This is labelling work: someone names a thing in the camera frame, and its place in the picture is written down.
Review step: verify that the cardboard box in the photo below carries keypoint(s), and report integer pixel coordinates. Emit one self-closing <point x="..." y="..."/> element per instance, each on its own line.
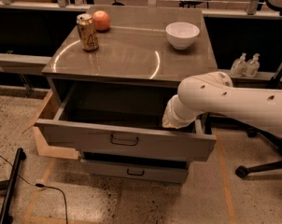
<point x="47" y="110"/>

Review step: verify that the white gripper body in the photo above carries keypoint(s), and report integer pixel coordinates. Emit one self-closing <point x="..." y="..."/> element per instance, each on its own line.
<point x="175" y="118"/>

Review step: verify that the grey bottom drawer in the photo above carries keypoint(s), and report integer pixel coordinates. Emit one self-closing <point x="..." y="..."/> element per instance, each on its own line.
<point x="152" y="173"/>

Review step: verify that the red apple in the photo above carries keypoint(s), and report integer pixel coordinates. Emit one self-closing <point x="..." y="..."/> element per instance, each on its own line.
<point x="101" y="20"/>

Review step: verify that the grey top drawer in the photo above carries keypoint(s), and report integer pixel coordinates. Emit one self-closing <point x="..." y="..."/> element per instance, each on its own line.
<point x="123" y="120"/>

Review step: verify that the clear pump bottle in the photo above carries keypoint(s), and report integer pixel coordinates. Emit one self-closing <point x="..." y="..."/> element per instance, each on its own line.
<point x="252" y="66"/>
<point x="238" y="66"/>

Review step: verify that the gold soda can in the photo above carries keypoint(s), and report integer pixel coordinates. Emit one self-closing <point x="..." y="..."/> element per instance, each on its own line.
<point x="87" y="32"/>

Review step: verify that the grey drawer cabinet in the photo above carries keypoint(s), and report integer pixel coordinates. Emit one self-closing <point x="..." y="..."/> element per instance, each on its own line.
<point x="134" y="51"/>

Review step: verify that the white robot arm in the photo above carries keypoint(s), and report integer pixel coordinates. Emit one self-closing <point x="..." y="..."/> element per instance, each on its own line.
<point x="214" y="92"/>

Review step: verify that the black office chair base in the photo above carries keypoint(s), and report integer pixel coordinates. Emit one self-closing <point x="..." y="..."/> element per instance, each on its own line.
<point x="243" y="171"/>

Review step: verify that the grey drawer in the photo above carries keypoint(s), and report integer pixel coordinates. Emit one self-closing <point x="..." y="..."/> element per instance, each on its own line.
<point x="123" y="120"/>
<point x="152" y="173"/>

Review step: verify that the white ceramic bowl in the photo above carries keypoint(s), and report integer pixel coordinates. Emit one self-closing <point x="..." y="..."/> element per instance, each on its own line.
<point x="181" y="35"/>

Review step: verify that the right clear pump bottle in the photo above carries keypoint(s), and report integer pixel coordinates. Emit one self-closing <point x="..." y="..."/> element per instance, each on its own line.
<point x="252" y="66"/>

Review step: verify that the black stand leg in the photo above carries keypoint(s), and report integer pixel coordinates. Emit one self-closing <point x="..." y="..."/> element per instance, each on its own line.
<point x="9" y="185"/>

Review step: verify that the left clear pump bottle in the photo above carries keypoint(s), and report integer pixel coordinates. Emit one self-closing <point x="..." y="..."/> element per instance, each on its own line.
<point x="238" y="66"/>

